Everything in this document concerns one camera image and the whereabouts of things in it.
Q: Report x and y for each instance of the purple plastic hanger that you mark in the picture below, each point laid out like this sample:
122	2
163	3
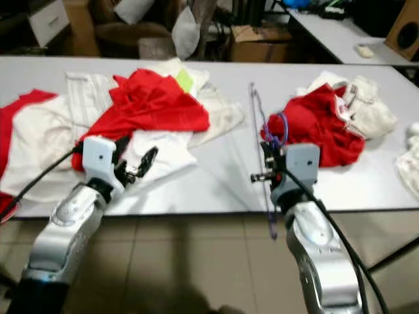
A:
265	127

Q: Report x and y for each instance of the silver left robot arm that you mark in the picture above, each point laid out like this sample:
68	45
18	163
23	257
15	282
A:
62	229

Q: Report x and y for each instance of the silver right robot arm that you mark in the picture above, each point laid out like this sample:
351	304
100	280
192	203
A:
321	261

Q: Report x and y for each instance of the plain red shirt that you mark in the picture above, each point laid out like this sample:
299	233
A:
157	108

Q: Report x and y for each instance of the red jacket with white stripes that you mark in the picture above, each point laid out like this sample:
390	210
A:
321	124

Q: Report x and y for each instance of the cream garment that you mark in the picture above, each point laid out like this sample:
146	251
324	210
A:
226	114

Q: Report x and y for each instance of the white striped cloth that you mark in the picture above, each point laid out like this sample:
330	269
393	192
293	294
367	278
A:
91	98

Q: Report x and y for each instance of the cream shirt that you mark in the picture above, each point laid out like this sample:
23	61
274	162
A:
39	144

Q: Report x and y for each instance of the green tag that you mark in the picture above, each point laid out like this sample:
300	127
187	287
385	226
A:
184	80

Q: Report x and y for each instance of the open cardboard box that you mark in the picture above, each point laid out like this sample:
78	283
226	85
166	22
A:
258	47

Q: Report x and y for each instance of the cream trousers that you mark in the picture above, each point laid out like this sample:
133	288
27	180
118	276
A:
373	111

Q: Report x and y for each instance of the brown round ottoman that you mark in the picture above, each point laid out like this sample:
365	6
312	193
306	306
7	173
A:
131	38

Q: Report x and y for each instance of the red t-shirt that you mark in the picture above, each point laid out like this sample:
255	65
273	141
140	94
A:
19	108

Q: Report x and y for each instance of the tan cardboard panel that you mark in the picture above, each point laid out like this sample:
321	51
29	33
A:
80	29

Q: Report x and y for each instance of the grey white bag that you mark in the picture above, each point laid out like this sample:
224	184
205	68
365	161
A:
186	36

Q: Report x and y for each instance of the white office table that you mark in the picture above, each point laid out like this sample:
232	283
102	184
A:
334	36

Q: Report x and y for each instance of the cream remote control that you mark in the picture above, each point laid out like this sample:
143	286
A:
364	50

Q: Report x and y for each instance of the white crumpled cloth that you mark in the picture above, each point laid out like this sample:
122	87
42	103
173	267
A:
409	163

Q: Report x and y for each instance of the white pillow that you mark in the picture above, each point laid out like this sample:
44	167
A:
134	10

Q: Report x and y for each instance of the white drawer unit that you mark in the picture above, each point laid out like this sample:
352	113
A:
49	23

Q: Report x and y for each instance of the wooden speaker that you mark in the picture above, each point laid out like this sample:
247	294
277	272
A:
404	40

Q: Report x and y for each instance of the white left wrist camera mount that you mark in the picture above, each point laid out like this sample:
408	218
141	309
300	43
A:
99	157

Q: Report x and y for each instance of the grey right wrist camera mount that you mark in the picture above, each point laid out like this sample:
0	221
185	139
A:
301	167

